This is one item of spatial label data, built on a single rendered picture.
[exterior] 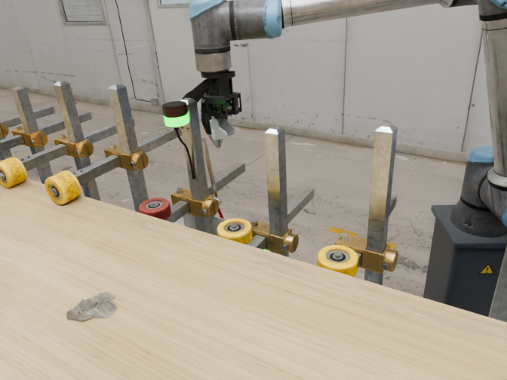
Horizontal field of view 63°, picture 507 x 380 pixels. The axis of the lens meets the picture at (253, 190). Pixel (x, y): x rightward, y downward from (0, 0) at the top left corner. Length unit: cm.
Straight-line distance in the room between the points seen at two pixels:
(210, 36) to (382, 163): 50
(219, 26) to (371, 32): 267
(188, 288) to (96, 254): 25
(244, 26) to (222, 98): 18
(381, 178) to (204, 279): 41
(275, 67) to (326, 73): 52
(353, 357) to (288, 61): 350
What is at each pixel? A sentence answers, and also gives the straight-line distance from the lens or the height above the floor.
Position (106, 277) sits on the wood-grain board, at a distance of 90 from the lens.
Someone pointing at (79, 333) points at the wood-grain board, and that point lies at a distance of 79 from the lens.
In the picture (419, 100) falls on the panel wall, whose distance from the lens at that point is 362.
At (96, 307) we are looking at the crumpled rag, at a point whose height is 91.
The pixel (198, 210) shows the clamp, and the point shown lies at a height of 84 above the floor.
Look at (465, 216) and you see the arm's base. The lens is 158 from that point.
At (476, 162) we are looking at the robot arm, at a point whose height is 85.
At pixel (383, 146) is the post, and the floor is 110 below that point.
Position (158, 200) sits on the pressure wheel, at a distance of 113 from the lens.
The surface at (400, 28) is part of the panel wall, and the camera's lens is 357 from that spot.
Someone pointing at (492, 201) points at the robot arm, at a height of 78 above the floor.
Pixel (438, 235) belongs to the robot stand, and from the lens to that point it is 170.
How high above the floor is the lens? 141
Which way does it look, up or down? 27 degrees down
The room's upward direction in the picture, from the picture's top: 4 degrees counter-clockwise
